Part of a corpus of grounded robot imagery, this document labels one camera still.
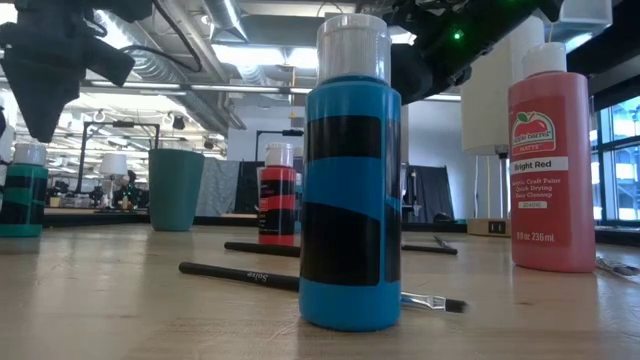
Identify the dark grey fabric panel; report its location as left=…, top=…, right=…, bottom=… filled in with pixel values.
left=405, top=164, right=455, bottom=225

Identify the black background rig frame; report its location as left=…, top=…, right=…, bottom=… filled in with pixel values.
left=77, top=119, right=161, bottom=206

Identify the person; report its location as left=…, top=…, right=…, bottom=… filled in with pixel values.
left=113, top=169, right=146, bottom=210

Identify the teal green plastic cup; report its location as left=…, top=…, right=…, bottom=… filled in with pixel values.
left=147, top=148, right=206, bottom=232

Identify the small blue paint bottle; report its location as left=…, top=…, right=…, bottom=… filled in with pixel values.
left=298, top=13, right=403, bottom=333

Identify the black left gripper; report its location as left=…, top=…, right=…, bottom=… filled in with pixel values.
left=0, top=22, right=135, bottom=144

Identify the small teal paint bottle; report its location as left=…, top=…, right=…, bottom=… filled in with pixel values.
left=0, top=143, right=50, bottom=239

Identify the light grey fabric panel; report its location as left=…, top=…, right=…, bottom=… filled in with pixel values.
left=194, top=157, right=241, bottom=217

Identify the pink bottle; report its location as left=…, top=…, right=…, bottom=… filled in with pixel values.
left=508, top=42, right=597, bottom=274

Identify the silver ventilation duct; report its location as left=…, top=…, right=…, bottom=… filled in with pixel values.
left=94, top=0, right=249, bottom=132

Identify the small white shade lamp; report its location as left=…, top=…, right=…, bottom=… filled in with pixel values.
left=98, top=152, right=129, bottom=177

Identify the white shade wooden base lamp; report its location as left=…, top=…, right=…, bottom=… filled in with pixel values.
left=458, top=14, right=546, bottom=237

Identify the small red paint bottle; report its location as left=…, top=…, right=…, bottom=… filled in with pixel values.
left=258, top=142, right=297, bottom=247

